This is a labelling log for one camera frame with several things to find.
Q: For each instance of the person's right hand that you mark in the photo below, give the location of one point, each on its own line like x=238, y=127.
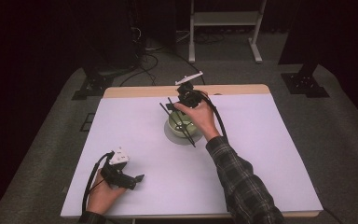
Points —
x=203, y=119

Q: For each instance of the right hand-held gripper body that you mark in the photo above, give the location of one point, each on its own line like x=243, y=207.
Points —
x=189, y=96

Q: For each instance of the thin black chopstick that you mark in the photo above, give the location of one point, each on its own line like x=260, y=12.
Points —
x=180, y=120
x=188, y=137

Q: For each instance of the white metal stand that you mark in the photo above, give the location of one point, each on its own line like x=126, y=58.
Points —
x=225, y=18

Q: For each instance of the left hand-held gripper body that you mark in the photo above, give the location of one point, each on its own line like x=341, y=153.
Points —
x=118, y=177

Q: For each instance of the black stand base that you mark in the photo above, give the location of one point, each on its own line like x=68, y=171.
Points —
x=304, y=84
x=93, y=87

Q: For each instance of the black square floor frame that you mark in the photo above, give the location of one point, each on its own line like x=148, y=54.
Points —
x=87, y=122

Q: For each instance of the person's left hand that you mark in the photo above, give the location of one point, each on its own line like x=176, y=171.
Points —
x=101, y=197

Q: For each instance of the wooden table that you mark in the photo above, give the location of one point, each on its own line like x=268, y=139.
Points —
x=136, y=90

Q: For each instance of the white table sheet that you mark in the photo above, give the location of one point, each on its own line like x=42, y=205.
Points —
x=143, y=174

